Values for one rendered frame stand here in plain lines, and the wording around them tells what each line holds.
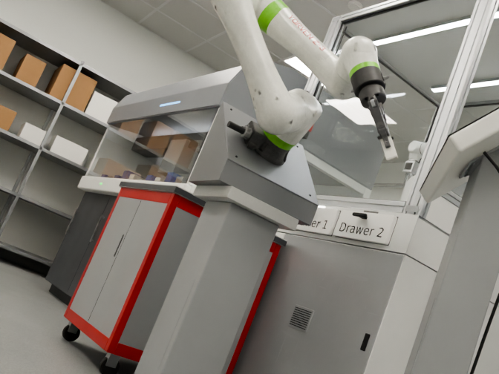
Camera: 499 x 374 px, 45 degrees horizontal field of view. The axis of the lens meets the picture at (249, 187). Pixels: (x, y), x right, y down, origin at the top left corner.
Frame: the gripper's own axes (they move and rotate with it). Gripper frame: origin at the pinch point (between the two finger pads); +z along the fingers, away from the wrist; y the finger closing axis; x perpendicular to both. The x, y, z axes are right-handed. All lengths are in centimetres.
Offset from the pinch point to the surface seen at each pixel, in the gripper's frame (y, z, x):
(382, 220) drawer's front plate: 58, -6, 14
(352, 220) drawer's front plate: 65, -12, 26
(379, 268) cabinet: 58, 12, 20
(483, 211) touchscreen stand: 3.2, 24.4, -17.2
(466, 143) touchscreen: -17.8, 15.6, -18.2
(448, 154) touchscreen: -11.6, 13.6, -13.8
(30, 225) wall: 268, -207, 374
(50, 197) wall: 271, -233, 352
